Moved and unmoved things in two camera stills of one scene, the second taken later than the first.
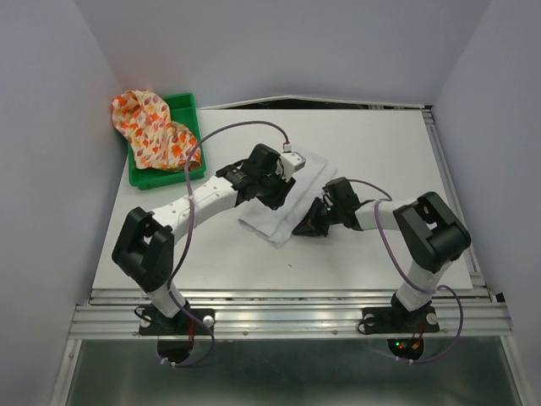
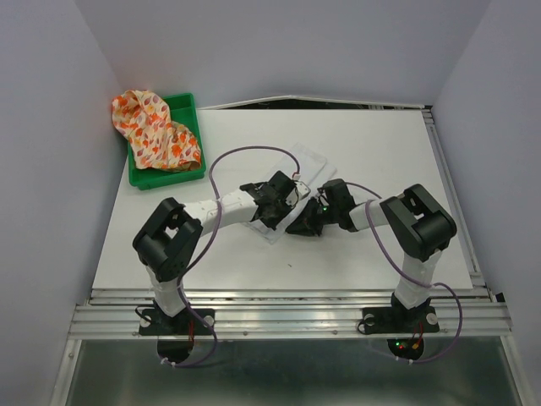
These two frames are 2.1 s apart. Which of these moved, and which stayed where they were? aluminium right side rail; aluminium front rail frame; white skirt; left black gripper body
Moved: left black gripper body
Stayed: white skirt; aluminium right side rail; aluminium front rail frame
